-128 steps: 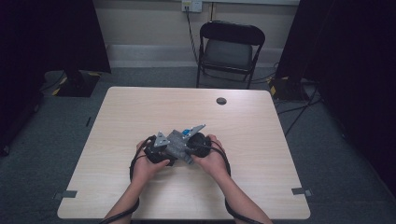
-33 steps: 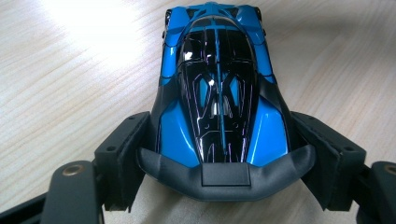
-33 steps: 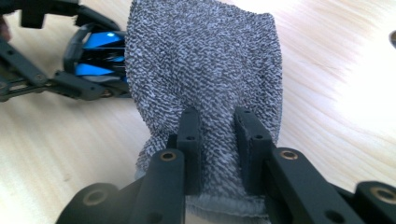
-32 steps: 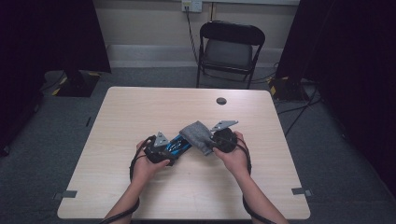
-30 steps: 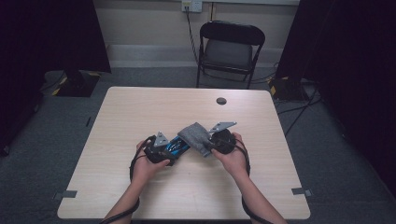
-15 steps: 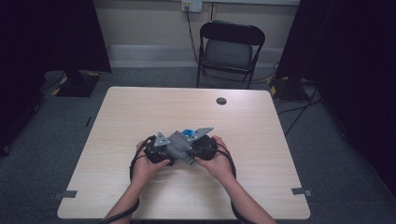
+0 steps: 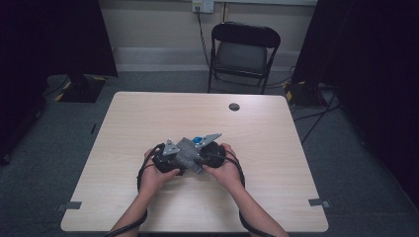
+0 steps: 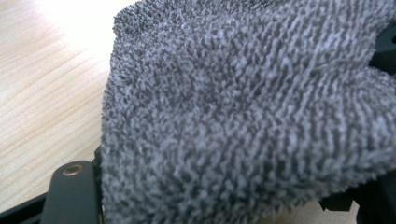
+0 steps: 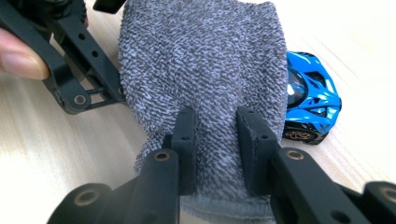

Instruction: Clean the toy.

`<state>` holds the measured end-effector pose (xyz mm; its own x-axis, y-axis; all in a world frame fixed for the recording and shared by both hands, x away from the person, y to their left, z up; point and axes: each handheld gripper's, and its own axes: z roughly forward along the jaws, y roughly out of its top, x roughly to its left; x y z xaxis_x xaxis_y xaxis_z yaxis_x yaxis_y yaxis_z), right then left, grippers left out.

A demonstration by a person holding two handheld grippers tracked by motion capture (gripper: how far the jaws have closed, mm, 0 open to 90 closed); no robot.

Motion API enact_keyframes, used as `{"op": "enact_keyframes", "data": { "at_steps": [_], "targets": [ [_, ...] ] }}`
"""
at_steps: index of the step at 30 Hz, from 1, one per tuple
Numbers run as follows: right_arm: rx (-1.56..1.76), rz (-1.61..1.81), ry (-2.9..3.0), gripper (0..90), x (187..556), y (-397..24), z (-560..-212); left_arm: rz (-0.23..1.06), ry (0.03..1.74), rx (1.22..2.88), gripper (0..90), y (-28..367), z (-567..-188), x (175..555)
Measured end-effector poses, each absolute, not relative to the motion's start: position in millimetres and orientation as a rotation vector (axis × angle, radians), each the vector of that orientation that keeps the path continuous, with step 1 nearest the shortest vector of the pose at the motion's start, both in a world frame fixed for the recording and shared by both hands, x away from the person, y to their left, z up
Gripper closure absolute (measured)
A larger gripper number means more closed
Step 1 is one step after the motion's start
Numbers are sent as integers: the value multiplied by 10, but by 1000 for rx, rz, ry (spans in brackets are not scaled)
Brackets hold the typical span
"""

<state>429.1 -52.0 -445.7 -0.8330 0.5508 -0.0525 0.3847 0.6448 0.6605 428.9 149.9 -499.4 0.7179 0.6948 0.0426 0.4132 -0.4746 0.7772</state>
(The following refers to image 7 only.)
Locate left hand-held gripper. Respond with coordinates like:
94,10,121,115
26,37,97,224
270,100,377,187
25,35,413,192
151,138,182,176

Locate black wall outlet cable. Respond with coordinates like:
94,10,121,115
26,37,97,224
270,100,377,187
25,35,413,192
196,7,212,67

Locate black floor cables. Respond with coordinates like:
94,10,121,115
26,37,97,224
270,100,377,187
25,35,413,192
293,88,342,146

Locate right hand-held gripper cable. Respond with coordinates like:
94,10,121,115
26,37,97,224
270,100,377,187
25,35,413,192
210,149,276,237

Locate wide black curtain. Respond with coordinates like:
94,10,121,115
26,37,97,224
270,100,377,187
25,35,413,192
0,0,119,166

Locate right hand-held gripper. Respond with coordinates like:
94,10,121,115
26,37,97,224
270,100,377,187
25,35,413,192
194,132,228,169

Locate left hand-held gripper cable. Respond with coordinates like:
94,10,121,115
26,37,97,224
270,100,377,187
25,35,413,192
104,142,166,237

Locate tall black curtain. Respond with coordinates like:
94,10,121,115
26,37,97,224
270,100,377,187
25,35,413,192
291,0,419,208

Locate grey tape strip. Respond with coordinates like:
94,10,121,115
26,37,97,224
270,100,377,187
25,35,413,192
308,197,332,209
55,200,83,212

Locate person's left hand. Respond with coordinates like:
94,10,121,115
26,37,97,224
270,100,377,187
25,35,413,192
139,147,181,198

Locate black folding chair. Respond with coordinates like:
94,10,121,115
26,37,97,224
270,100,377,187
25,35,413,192
207,21,282,96

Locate person's right hand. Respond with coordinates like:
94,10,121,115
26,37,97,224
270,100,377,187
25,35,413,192
202,142,244,193

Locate hand-held gripper cable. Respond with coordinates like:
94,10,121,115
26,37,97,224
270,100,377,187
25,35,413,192
210,149,276,237
104,142,166,237

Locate white wall outlet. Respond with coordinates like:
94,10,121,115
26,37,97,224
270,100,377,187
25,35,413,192
192,0,215,14

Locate black stand base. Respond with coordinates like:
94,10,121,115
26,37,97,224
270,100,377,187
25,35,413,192
284,80,328,108
54,73,107,104

